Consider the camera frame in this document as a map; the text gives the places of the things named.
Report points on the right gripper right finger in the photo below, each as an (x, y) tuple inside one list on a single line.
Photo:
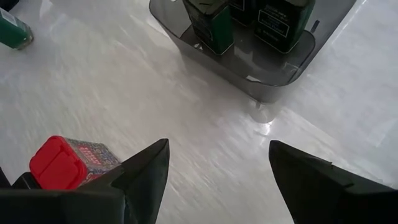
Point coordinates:
[(329, 199)]

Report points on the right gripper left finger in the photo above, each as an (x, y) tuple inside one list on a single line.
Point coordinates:
[(93, 205)]

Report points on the red cap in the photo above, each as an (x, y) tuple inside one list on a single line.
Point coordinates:
[(59, 163)]

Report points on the green cap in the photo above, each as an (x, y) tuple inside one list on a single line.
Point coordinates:
[(14, 32)]

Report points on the white glossy table sheet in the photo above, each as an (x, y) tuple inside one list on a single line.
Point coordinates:
[(124, 93)]

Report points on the grey translucent plastic bin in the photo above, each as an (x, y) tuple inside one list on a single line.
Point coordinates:
[(267, 71)]

